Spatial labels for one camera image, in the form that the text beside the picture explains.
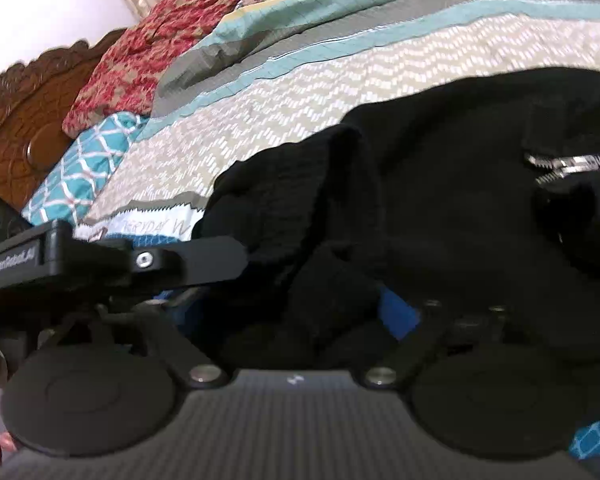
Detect beige chevron blanket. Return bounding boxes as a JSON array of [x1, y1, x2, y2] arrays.
[[75, 12, 600, 251]]

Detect teal and grey quilt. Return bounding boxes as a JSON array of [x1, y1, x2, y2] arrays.
[[150, 0, 600, 121]]

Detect carved wooden headboard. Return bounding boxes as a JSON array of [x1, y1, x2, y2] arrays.
[[0, 27, 131, 211]]

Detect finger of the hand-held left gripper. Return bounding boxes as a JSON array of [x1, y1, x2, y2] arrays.
[[127, 237, 249, 295]]

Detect teal lattice pillow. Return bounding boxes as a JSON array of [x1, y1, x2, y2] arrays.
[[22, 111, 148, 226]]

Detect red floral patchwork quilt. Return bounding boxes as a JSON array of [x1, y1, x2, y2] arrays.
[[62, 0, 600, 136]]

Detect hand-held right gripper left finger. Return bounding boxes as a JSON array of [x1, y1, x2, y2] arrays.
[[92, 287, 229, 390]]

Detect black pants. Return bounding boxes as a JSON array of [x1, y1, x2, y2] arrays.
[[192, 66, 600, 376]]

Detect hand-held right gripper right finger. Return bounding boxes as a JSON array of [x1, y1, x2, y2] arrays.
[[364, 290, 508, 390]]

